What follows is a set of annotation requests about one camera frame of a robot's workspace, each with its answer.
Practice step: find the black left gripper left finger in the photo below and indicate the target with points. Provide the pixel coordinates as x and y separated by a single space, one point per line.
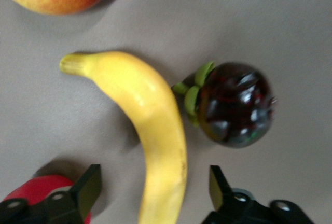
64 208

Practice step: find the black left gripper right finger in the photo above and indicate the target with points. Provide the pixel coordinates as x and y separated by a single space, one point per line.
241 211

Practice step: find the yellow banana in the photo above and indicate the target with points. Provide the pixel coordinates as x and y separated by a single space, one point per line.
145 99

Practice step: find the plain red apple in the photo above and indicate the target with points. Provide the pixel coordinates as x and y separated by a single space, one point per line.
39 185

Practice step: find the dark purple mangosteen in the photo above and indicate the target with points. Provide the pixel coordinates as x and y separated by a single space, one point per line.
233 110

